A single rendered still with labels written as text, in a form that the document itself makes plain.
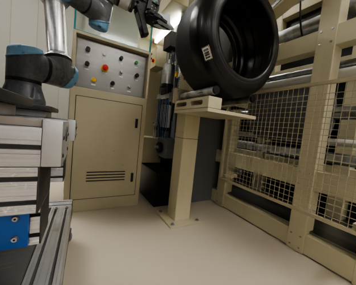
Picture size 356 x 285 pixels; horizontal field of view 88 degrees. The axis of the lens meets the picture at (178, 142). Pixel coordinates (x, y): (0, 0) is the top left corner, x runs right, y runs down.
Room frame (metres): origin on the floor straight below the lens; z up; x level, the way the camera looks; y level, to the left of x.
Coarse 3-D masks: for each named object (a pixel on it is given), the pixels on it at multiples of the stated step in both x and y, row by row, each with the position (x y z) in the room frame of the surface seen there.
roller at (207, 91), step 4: (204, 88) 1.03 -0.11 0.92; (208, 88) 0.99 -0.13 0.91; (212, 88) 0.96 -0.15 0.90; (216, 88) 0.96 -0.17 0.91; (188, 92) 1.17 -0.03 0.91; (192, 92) 1.12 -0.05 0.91; (196, 92) 1.08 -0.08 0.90; (200, 92) 1.05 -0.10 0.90; (204, 92) 1.02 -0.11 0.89; (208, 92) 0.99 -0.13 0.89; (212, 92) 0.97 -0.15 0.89; (216, 92) 0.96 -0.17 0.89; (180, 96) 1.24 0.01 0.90; (184, 96) 1.20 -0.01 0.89; (188, 96) 1.16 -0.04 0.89; (192, 96) 1.13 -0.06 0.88; (196, 96) 1.10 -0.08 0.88; (200, 96) 1.07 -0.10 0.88
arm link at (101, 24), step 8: (96, 0) 0.72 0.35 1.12; (104, 0) 0.74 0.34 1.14; (96, 8) 0.72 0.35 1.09; (104, 8) 0.75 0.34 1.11; (112, 8) 0.79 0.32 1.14; (88, 16) 0.73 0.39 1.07; (96, 16) 0.74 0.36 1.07; (104, 16) 0.75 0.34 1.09; (96, 24) 0.75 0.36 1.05; (104, 24) 0.76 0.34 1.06; (104, 32) 0.80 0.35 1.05
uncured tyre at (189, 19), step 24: (216, 0) 0.89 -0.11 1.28; (240, 0) 1.14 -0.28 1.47; (264, 0) 1.04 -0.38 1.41; (192, 24) 0.92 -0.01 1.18; (216, 24) 0.89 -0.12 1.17; (240, 24) 1.29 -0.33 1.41; (264, 24) 1.18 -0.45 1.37; (192, 48) 0.94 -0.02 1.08; (216, 48) 0.90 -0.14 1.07; (240, 48) 1.36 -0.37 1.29; (264, 48) 1.23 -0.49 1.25; (192, 72) 1.02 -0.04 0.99; (216, 72) 0.93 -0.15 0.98; (240, 72) 1.36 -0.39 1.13; (264, 72) 1.07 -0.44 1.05; (216, 96) 1.10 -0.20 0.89; (240, 96) 1.06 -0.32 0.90
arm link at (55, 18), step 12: (48, 0) 0.88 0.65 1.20; (60, 0) 0.90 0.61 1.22; (48, 12) 0.87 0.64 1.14; (60, 12) 0.90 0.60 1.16; (48, 24) 0.87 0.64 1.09; (60, 24) 0.89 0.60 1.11; (48, 36) 0.87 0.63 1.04; (60, 36) 0.88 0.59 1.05; (48, 48) 0.86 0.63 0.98; (60, 48) 0.88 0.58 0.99; (60, 60) 0.86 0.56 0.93; (60, 72) 0.84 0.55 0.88; (72, 72) 0.90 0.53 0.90; (60, 84) 0.87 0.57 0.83; (72, 84) 0.91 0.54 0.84
